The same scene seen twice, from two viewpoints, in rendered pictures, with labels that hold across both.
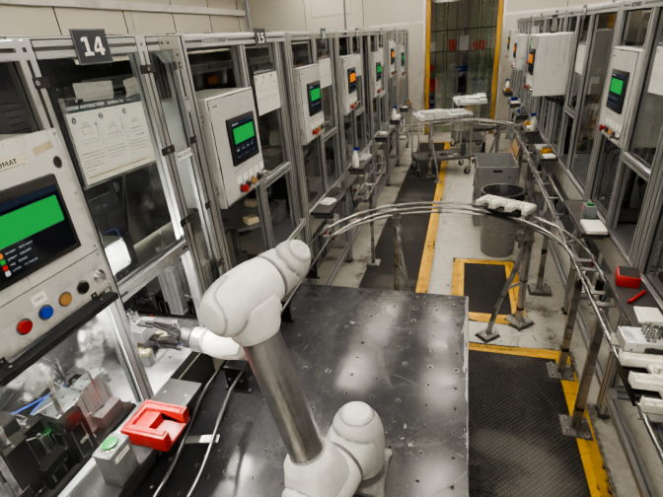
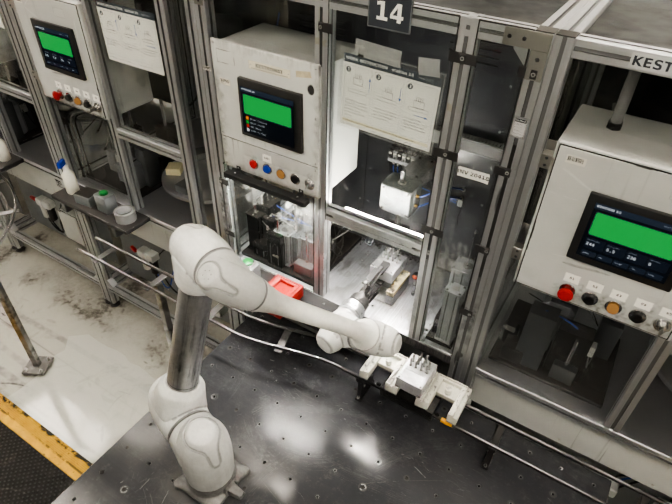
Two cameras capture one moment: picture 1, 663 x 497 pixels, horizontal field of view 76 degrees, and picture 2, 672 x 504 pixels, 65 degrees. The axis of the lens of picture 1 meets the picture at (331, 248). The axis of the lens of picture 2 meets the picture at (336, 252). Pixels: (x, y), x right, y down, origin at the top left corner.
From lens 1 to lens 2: 1.77 m
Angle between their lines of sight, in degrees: 83
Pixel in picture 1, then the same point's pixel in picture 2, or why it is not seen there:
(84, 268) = (301, 170)
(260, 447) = (282, 399)
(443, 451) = not seen: outside the picture
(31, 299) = (262, 154)
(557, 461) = not seen: outside the picture
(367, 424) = (183, 437)
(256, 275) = (188, 245)
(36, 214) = (273, 111)
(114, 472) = not seen: hidden behind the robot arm
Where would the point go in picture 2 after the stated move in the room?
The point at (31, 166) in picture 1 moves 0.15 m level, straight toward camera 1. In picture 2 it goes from (290, 81) to (241, 86)
